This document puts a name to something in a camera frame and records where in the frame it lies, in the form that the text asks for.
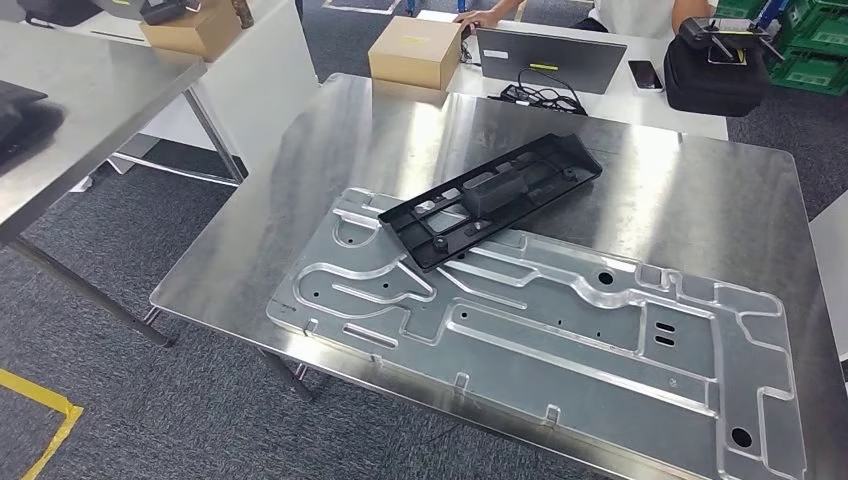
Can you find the person's right hand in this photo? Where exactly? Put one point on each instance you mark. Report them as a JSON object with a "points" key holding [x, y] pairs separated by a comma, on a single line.
{"points": [[478, 18]]}

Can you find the black plastic mounting plate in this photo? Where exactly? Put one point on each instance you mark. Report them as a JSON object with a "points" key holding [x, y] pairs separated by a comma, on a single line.
{"points": [[493, 192]]}

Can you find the person's left forearm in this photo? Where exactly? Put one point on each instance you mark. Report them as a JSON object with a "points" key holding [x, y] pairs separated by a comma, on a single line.
{"points": [[689, 14]]}

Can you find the person's right forearm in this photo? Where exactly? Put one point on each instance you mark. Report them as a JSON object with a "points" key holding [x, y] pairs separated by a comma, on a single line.
{"points": [[505, 8]]}

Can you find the stainless steel workbench table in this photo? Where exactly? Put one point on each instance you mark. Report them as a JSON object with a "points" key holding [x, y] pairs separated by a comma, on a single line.
{"points": [[696, 192]]}

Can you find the brown cardboard box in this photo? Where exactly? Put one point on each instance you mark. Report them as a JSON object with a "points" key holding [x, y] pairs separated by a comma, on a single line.
{"points": [[189, 33], [414, 53]]}

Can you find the person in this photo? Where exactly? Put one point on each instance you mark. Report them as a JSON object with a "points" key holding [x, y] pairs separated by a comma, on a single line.
{"points": [[629, 16]]}

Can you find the white office desk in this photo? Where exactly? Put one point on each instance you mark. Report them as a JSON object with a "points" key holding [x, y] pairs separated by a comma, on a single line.
{"points": [[629, 106]]}

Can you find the black smartphone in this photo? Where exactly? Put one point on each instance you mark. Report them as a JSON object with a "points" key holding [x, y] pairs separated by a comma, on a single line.
{"points": [[644, 75]]}

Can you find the black handheld gadget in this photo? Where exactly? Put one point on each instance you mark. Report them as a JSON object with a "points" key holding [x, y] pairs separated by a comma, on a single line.
{"points": [[696, 30], [162, 12]]}

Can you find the white desk with side panel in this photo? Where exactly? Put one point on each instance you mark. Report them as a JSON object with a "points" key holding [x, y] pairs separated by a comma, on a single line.
{"points": [[265, 86]]}

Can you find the brown bottle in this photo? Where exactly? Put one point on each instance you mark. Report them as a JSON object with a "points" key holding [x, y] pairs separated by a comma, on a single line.
{"points": [[242, 13]]}

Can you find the black carry bag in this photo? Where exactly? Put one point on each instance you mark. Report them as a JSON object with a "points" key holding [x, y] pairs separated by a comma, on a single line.
{"points": [[712, 89], [56, 10]]}

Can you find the green plastic crate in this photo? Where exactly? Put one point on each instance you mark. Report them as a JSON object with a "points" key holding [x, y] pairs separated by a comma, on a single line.
{"points": [[808, 76], [735, 9], [818, 30]]}

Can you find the stamped sheet metal panel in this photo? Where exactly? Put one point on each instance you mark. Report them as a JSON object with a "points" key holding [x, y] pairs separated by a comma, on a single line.
{"points": [[563, 371]]}

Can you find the white desk panel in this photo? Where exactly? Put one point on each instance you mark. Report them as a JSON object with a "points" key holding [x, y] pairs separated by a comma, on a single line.
{"points": [[831, 278]]}

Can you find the black soft bag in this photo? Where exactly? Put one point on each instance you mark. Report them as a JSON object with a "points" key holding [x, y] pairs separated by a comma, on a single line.
{"points": [[20, 126]]}

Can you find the yellow floor tape strip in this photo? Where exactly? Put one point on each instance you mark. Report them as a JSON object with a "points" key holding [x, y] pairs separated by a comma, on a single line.
{"points": [[66, 424]]}

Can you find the blue metal stand post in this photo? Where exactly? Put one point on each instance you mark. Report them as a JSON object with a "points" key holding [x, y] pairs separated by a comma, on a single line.
{"points": [[772, 13]]}

